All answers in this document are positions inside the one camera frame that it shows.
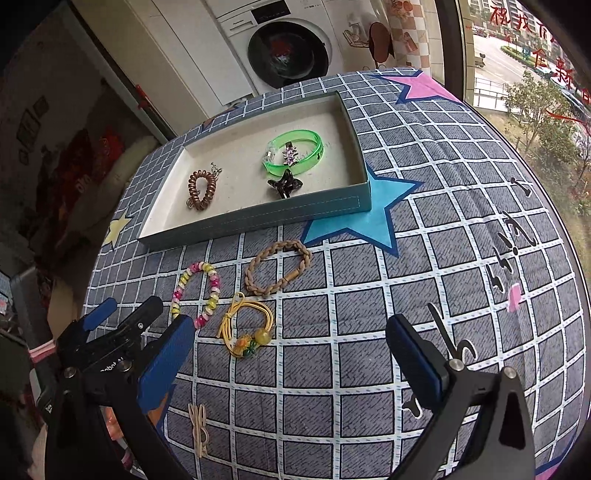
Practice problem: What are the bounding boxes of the beige rubber bands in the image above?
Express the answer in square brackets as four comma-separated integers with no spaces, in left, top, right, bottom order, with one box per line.
[187,404,211,459]

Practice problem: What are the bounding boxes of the pink yellow beaded bracelet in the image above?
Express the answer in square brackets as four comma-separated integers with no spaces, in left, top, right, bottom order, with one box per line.
[169,261,223,330]

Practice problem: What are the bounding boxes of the teal shallow tray box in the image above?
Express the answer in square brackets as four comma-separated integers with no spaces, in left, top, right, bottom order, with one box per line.
[137,92,372,250]

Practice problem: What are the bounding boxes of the green translucent bangle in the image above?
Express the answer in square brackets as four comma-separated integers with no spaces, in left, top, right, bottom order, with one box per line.
[262,129,325,177]

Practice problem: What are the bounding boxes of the tan braided bracelet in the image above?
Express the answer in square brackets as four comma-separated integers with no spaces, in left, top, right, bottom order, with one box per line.
[243,239,315,297]

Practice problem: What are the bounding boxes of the black hair claw clip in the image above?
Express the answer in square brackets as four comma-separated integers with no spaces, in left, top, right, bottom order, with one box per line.
[267,169,303,199]

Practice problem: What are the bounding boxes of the blue checkered star tablecloth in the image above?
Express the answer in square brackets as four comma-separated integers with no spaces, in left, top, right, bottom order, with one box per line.
[84,68,590,479]

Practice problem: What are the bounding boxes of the white front-load washing machine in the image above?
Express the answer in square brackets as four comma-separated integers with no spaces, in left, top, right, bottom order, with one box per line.
[208,0,345,94]

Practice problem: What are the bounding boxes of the brown round stool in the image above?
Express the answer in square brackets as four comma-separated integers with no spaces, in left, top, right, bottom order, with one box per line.
[369,22,394,66]

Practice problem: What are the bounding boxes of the yellow cord flower hair tie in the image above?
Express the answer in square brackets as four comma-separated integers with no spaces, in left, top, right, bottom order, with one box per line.
[215,291,276,359]

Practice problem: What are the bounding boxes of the brown spiral hair tie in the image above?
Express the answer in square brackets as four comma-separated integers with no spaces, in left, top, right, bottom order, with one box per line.
[185,168,219,212]

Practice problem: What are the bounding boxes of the checkered pink gift bag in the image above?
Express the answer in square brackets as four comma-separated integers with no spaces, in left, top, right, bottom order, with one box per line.
[385,0,445,82]

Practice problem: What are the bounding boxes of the silver crown heart pendant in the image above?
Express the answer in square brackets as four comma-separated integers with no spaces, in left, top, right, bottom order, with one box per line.
[211,163,222,179]

